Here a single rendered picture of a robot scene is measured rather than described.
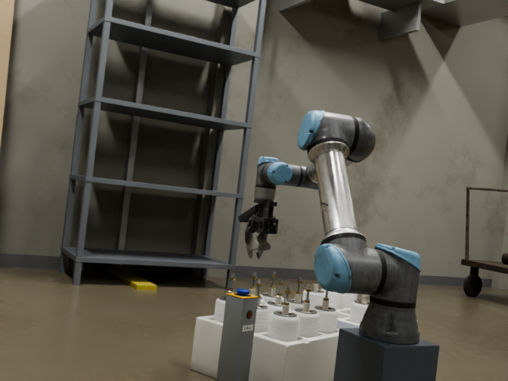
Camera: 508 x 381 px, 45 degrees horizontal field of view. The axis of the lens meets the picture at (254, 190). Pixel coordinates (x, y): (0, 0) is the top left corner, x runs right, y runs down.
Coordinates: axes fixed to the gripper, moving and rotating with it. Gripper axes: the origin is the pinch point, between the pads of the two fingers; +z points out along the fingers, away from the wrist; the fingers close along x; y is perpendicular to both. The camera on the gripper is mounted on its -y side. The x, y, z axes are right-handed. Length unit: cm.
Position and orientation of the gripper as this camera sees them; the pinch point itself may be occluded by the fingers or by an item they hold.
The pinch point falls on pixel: (253, 254)
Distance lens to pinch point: 221.8
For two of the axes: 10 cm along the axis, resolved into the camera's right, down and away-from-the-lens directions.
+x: 7.5, 0.9, 6.5
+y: 6.5, 0.7, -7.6
